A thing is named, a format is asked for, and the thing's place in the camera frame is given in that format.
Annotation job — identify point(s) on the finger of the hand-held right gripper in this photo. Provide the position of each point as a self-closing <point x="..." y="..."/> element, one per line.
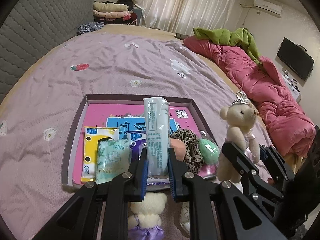
<point x="237" y="160"/>
<point x="275" y="160"/>

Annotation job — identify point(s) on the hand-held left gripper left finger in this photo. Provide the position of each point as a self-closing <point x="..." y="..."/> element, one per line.
<point x="142" y="177"/>

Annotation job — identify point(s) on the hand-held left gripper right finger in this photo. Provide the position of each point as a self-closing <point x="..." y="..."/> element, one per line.
<point x="173" y="177"/>

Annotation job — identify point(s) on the orange sponge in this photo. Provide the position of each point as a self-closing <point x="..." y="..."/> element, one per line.
<point x="178" y="150"/>

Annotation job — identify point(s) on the green sponge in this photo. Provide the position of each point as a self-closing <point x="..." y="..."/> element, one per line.
<point x="208" y="150"/>

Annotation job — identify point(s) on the purple cartoon tissue packet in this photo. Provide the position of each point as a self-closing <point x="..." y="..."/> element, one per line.
<point x="135" y="147"/>

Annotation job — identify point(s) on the leopard print scrunchie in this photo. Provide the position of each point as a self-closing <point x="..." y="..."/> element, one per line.
<point x="190" y="150"/>

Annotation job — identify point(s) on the green patterned tissue packet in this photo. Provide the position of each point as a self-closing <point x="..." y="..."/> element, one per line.
<point x="112" y="160"/>

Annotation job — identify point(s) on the beige teddy bear pink dress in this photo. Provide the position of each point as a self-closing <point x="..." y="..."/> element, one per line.
<point x="237" y="120"/>

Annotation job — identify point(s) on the pale grey tissue packet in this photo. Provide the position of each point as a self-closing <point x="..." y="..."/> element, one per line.
<point x="156" y="135"/>

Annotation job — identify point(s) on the yellow cartoon tissue packet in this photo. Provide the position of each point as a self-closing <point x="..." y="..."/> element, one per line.
<point x="91" y="150"/>

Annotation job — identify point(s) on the purple shallow box tray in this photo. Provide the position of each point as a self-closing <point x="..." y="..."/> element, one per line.
<point x="75" y="140"/>

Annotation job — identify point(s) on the beige teddy bear purple dress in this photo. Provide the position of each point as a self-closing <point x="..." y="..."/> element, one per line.
<point x="147" y="207"/>

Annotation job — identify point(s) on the white patterned packet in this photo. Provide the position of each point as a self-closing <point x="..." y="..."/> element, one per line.
<point x="185" y="215"/>

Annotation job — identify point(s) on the white television cabinet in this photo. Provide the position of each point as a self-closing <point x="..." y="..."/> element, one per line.
<point x="292" y="87"/>

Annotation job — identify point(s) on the pink and blue book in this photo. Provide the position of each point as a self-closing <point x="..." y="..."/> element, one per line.
<point x="100" y="112"/>

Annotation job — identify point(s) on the pink quilt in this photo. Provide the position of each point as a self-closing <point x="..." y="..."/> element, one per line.
<point x="250" y="80"/>

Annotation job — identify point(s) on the black television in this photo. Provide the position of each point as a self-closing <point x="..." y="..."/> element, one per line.
<point x="295" y="57"/>

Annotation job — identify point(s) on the purple printed bedspread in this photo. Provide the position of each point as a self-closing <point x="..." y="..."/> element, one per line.
<point x="125" y="60"/>

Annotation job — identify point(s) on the green garment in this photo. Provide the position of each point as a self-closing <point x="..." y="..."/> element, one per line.
<point x="225" y="36"/>

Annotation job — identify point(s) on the white air conditioner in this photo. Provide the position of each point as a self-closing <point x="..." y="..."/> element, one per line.
<point x="267" y="6"/>

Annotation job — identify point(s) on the dark blue patterned cloth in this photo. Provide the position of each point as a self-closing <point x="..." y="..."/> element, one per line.
<point x="90" y="27"/>

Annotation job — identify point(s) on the grey bedside cabinet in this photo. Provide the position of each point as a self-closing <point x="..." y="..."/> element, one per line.
<point x="141" y="17"/>

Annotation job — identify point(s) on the white curtain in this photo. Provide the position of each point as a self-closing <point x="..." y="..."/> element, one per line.
<point x="187" y="2"/>

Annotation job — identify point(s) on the pile of folded clothes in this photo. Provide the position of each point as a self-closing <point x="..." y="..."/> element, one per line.
<point x="110" y="12"/>

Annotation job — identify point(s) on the grey quilted headboard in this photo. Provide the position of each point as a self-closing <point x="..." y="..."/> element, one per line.
<point x="37" y="30"/>

